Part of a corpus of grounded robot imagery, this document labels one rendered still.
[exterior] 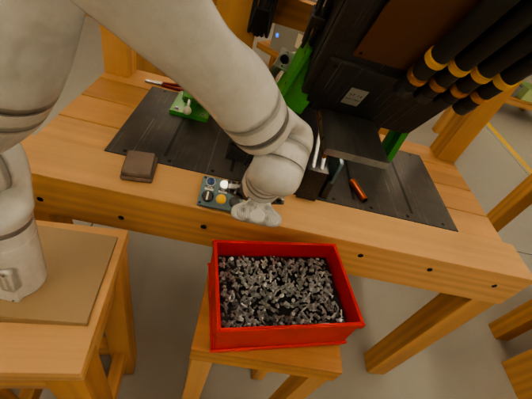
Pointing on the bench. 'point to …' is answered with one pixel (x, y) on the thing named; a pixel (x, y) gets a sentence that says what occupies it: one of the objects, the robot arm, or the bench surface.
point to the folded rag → (139, 166)
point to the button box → (214, 195)
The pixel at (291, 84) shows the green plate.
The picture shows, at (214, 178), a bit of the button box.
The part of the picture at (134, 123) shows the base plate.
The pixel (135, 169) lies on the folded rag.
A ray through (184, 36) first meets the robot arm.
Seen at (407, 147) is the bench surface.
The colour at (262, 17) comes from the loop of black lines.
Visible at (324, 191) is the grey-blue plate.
